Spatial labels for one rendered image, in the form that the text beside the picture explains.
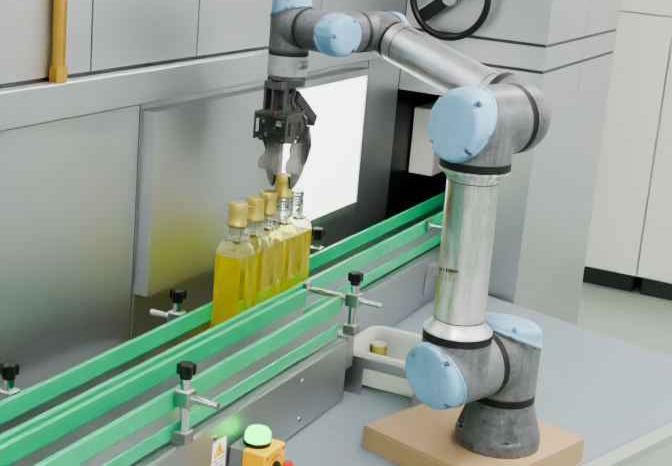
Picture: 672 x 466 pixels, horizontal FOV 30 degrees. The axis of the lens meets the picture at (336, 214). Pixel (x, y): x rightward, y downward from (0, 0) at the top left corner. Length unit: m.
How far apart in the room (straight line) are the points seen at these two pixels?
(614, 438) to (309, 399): 0.59
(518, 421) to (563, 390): 0.48
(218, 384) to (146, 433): 0.20
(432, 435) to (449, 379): 0.25
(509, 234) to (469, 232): 1.19
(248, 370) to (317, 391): 0.26
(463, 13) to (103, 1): 1.28
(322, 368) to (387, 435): 0.20
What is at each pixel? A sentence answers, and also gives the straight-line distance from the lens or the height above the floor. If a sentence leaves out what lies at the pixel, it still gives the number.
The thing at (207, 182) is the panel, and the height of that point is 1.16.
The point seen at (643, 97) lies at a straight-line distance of 5.88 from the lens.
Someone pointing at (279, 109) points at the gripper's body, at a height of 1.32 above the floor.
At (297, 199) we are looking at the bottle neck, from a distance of 2.46.
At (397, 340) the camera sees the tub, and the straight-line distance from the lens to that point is 2.64.
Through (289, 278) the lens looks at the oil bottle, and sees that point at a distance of 2.45.
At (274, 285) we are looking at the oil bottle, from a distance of 2.40.
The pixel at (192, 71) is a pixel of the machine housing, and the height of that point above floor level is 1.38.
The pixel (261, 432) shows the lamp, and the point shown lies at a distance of 2.09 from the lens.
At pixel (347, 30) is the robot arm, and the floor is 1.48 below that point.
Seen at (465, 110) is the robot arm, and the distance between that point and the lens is 1.95.
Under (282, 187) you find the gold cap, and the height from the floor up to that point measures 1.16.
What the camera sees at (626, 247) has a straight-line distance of 6.02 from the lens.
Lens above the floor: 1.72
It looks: 14 degrees down
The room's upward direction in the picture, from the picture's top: 5 degrees clockwise
